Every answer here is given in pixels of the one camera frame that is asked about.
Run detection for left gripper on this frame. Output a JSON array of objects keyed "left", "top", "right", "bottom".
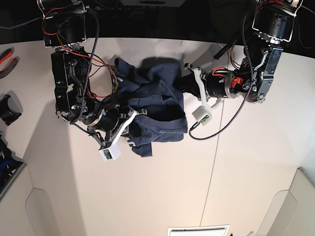
[{"left": 176, "top": 72, "right": 209, "bottom": 98}]

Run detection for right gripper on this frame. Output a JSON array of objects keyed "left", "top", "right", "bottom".
[{"left": 98, "top": 105, "right": 143, "bottom": 143}]

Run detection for blue t-shirt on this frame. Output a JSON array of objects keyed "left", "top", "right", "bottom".
[{"left": 114, "top": 58, "right": 188, "bottom": 157}]

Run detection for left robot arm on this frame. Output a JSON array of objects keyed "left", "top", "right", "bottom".
[{"left": 173, "top": 0, "right": 303, "bottom": 103}]

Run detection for black cylindrical holder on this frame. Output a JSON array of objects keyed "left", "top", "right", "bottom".
[{"left": 0, "top": 94, "right": 22, "bottom": 126}]

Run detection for bin of blue parts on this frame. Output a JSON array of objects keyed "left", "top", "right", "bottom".
[{"left": 0, "top": 133, "right": 25, "bottom": 196}]

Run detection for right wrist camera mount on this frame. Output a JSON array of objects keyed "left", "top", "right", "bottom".
[{"left": 87, "top": 109, "right": 148, "bottom": 161}]

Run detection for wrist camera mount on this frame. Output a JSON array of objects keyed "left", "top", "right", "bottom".
[
  {"left": 87, "top": 109, "right": 148, "bottom": 161},
  {"left": 184, "top": 63, "right": 223, "bottom": 126}
]

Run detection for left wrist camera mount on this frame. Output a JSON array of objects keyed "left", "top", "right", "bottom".
[{"left": 184, "top": 63, "right": 223, "bottom": 126}]

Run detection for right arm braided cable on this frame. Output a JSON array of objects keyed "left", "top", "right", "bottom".
[{"left": 0, "top": 9, "right": 100, "bottom": 123}]

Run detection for white cable on floor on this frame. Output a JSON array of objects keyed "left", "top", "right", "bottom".
[{"left": 292, "top": 4, "right": 315, "bottom": 49}]

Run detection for orange handled pliers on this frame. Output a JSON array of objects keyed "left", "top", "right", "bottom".
[{"left": 0, "top": 47, "right": 20, "bottom": 79}]

